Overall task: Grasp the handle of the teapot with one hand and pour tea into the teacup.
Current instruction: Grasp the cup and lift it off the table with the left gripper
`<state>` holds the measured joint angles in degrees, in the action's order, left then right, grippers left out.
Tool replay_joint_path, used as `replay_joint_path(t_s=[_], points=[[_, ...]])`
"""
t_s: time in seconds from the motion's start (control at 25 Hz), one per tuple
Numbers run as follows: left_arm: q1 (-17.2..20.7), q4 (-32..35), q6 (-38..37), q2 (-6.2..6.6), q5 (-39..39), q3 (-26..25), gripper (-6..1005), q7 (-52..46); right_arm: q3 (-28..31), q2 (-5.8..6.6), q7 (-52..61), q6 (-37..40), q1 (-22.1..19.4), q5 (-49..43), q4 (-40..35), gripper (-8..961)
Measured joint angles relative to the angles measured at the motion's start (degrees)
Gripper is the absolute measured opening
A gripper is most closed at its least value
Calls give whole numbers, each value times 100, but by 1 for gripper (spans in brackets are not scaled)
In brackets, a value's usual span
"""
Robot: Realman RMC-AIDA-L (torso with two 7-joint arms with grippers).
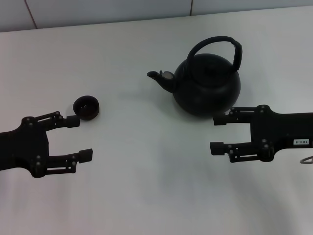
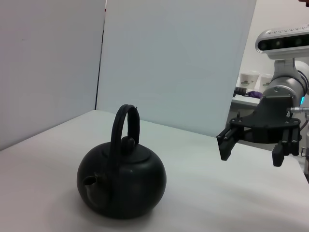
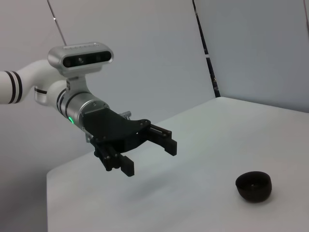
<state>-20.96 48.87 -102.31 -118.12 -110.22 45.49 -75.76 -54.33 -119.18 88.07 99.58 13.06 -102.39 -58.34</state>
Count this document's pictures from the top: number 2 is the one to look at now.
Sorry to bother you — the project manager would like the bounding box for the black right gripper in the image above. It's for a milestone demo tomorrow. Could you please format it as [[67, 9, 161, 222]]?
[[216, 95, 301, 167]]

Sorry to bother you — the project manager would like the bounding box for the white paper cup green logo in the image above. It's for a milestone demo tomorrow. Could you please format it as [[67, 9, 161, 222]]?
[[239, 71, 261, 92]]

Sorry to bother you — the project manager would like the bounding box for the white background table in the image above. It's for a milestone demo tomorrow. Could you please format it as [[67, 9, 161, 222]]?
[[230, 93, 262, 109]]

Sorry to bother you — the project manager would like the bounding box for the grey right gripper cable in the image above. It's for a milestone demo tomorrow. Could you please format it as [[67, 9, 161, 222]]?
[[289, 106, 309, 132]]

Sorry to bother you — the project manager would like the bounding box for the black cast iron teapot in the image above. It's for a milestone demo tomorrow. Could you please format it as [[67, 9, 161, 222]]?
[[76, 103, 167, 213]]

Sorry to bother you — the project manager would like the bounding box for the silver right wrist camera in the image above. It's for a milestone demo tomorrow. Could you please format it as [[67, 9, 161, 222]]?
[[255, 23, 309, 60]]

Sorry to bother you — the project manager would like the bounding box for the small black background object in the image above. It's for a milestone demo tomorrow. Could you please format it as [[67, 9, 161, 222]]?
[[233, 87, 247, 98]]

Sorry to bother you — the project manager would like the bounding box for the purple cloth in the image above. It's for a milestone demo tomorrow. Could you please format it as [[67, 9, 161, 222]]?
[[245, 90, 263, 99]]

